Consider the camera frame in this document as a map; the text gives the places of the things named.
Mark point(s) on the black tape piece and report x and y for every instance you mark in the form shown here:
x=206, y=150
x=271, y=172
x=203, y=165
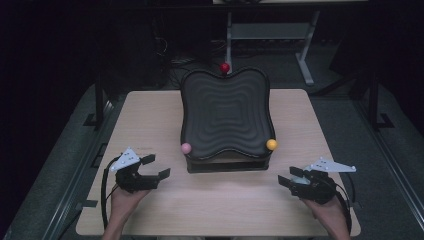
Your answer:
x=90, y=203

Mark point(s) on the person's left hand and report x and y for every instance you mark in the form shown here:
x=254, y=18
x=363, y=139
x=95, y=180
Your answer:
x=125, y=205

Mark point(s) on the black wavy tray with ball knobs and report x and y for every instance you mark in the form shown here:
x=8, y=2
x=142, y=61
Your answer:
x=226, y=113

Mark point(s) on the person's right hand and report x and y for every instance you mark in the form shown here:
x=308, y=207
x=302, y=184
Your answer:
x=328, y=213

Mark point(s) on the black stand post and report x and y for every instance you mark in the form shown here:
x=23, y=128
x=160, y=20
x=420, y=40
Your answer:
x=99, y=100
x=373, y=100

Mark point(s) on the aluminium floor rail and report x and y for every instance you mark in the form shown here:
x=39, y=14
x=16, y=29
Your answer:
x=400, y=193
x=66, y=200

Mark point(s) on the light blue wiping cloth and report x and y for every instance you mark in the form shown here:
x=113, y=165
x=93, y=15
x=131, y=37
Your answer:
x=301, y=180

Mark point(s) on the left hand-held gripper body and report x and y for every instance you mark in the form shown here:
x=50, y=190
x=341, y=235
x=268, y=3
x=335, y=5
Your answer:
x=133, y=176

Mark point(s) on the grey metal desk frame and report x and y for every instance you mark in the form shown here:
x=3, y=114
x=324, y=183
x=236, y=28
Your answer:
x=270, y=31

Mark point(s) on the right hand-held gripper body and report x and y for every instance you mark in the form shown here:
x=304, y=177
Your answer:
x=316, y=188

